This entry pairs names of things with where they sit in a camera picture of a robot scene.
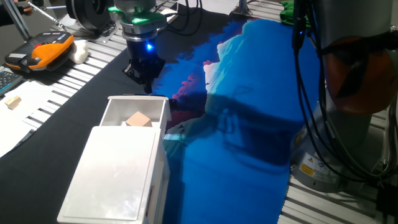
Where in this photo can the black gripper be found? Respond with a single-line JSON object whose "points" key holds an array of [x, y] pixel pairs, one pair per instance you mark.
{"points": [[144, 59]]}

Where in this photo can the dark sleeved forearm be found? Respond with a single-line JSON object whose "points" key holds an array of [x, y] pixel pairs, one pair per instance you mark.
{"points": [[4, 17]]}

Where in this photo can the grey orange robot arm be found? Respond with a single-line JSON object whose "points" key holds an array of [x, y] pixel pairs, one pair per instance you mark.
{"points": [[351, 25]]}

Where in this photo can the white drawer cabinet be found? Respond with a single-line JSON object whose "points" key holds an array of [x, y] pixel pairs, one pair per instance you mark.
{"points": [[115, 174]]}

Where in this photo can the person hand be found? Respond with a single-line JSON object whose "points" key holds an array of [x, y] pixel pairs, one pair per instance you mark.
{"points": [[27, 8]]}

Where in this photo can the wooden cube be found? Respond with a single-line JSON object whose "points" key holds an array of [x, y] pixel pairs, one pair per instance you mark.
{"points": [[139, 119]]}

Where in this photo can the white lumpy object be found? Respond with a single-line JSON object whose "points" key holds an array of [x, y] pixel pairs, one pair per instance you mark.
{"points": [[79, 51]]}

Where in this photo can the white power strip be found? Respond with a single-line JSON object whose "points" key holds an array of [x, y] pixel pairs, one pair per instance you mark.
{"points": [[172, 15]]}

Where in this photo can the black round spool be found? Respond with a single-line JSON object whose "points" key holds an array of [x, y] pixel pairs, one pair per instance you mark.
{"points": [[90, 12]]}

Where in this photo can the orange black teach pendant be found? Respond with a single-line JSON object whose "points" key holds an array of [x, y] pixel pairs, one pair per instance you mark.
{"points": [[46, 53]]}

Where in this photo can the printed landscape table mat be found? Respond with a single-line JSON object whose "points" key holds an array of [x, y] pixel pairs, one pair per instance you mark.
{"points": [[242, 77]]}

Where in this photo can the white printed paper sheet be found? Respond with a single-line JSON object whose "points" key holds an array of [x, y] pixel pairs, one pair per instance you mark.
{"points": [[211, 5]]}

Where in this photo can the small pale wooden block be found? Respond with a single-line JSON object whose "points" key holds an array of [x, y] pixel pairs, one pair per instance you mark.
{"points": [[13, 102]]}

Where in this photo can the white paper sheets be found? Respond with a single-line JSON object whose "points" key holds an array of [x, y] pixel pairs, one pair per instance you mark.
{"points": [[18, 124]]}

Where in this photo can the black computer keyboard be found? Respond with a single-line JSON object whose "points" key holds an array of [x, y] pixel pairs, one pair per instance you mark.
{"points": [[7, 81]]}

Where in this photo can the green cloth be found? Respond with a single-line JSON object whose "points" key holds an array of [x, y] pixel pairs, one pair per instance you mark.
{"points": [[287, 14]]}

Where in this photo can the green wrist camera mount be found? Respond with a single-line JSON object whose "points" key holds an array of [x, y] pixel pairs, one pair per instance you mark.
{"points": [[143, 20]]}

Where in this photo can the aluminium frame post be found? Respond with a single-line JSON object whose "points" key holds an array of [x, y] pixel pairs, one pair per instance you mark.
{"points": [[241, 7]]}

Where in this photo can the aluminium frame bar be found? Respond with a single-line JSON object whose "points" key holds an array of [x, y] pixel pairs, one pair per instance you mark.
{"points": [[23, 29]]}

